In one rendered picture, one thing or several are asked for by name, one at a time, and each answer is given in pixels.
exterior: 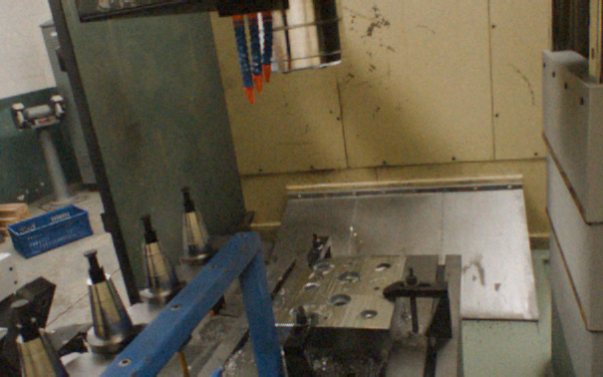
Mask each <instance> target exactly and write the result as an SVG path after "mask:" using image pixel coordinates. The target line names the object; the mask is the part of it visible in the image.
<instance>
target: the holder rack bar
mask: <svg viewBox="0 0 603 377"><path fill-rule="evenodd" d="M261 246H262V245H261V239H259V234H258V232H238V233H237V234H236V235H235V236H234V237H233V238H232V239H231V240H230V241H229V242H228V243H227V244H225V245H224V246H223V247H222V248H221V250H220V251H219V252H218V253H217V254H216V255H215V256H214V257H213V258H212V259H211V261H210V262H209V263H208V264H206V265H205V266H204V268H203V269H202V270H201V271H200V272H199V273H198V274H197V275H196V276H195V277H194V278H193V279H192V280H191V281H190V282H189V283H188V284H186V285H185V287H184V288H183V289H182V290H181V291H180V292H179V294H178V295H177V296H176V297H175V298H174V299H173V300H172V301H171V302H170V303H169V304H168V306H167V307H165V308H164V309H163V310H162V311H161V312H160V313H159V314H158V315H157V316H156V317H155V318H154V319H153V320H152V321H151V322H150V323H149V326H148V327H147V328H146V329H145V330H144V331H142V332H141V333H140V334H139V335H138V336H137V337H136V338H135V339H134V340H133V341H132V342H131V343H130V344H129V345H128V346H127V348H126V349H125V350H124V351H123V352H122V353H121V354H120V355H118V356H117V358H116V359H115V360H114V361H113V362H112V363H111V364H110V365H109V366H108V367H107V368H106V369H105V370H104V372H103V373H102V374H101V375H100V376H99V377H155V376H156V375H157V374H158V373H160V371H161V370H162V369H163V368H164V366H165V365H166V363H167V362H168V361H169V359H170V358H171V357H172V356H173V354H174V353H175V352H176V351H177V350H178V348H179V347H180V346H181V345H183V343H184V341H185V340H186V339H187V338H188V336H189V335H190V334H191V333H192V331H193V330H194V329H195V328H196V327H197V325H198V324H199V323H200V322H201V319H202V318H204V317H205V316H206V314H207V313H208V312H209V311H210V310H211V308H212V307H213V306H214V305H215V303H216V301H217V300H218V299H219V298H220V296H221V295H222V294H224V293H225V291H226V290H227V289H228V288H229V287H230V285H231V284H232V282H233V281H234V279H235V278H236V277H237V276H238V275H239V273H240V272H241V271H243V270H244V268H245V267H246V266H247V264H248V263H249V261H250V260H251V259H252V258H253V256H254V255H255V254H256V253H257V251H258V250H259V249H261Z"/></svg>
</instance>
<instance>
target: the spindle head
mask: <svg viewBox="0 0 603 377"><path fill-rule="evenodd" d="M231 1H239V0H76V2H77V7H78V10H79V14H80V17H82V18H83V21H84V22H94V21H107V20H122V19H136V18H149V17H150V16H164V15H178V14H192V13H206V12H218V10H217V5H218V4H219V3H224V2H231Z"/></svg>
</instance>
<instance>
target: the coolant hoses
mask: <svg viewBox="0 0 603 377"><path fill-rule="evenodd" d="M217 10H218V16H219V17H220V18H223V17H231V18H232V25H233V26H234V27H233V32H234V33H235V34H234V38H235V39H236V41H235V44H236V45H238V46H236V51H237V52H239V54H237V58H239V59H240V60H239V63H240V64H241V65H240V69H241V75H242V81H243V86H244V91H245V93H246V95H247V98H248V100H249V103H250V104H253V103H254V86H253V81H254V84H255V87H256V91H257V94H262V83H263V75H262V73H263V74H264V78H265V82H266V83H269V81H270V73H271V65H272V62H271V59H272V54H271V53H272V52H273V48H272V46H273V42H272V40H273V36H272V34H273V30H274V29H272V28H271V27H272V25H274V24H272V16H271V12H274V11H282V10H283V1H282V0H239V1H231V2H224V3H219V4H218V5H217ZM258 13H261V20H262V22H263V23H262V27H264V28H263V34H264V35H263V40H264V41H263V46H264V47H263V49H262V50H263V54H262V52H261V49H260V48H261V44H260V41H261V38H260V37H259V36H260V31H259V28H260V26H259V18H258ZM243 15H246V16H247V22H248V24H249V25H248V30H249V36H250V39H249V41H250V42H251V44H250V48H251V52H250V55H251V61H252V63H251V66H250V64H249V63H250V60H249V58H248V57H249V54H248V52H247V51H248V47H247V45H246V44H247V40H246V39H245V38H246V34H245V33H244V31H245V27H244V18H243ZM261 55H262V57H261ZM262 58H263V59H262ZM251 67H252V69H251V70H250V68H251ZM251 74H253V75H252V76H251ZM252 79H253V81H252Z"/></svg>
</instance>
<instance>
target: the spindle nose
mask: <svg viewBox="0 0 603 377"><path fill-rule="evenodd" d="M282 1H283V10H282V11H274V12H271V16H272V24H274V25H272V27H271V28H272V29H274V30H273V34H272V36H273V40H272V42H273V46H272V48H273V52H272V53H271V54H272V59H271V62H272V65H271V73H270V74H272V73H287V71H296V70H304V69H311V68H317V67H323V66H329V65H333V64H338V63H341V62H344V61H346V60H347V59H348V54H347V49H348V44H347V35H345V25H344V20H343V17H344V16H343V6H342V0H282ZM258 18H259V26H260V28H259V31H260V36H259V37H260V38H261V41H260V44H261V48H260V49H261V52H262V54H263V50H262V49H263V47H264V46H263V41H264V40H263V35H264V34H263V28H264V27H262V23H263V22H262V20H261V13H258Z"/></svg>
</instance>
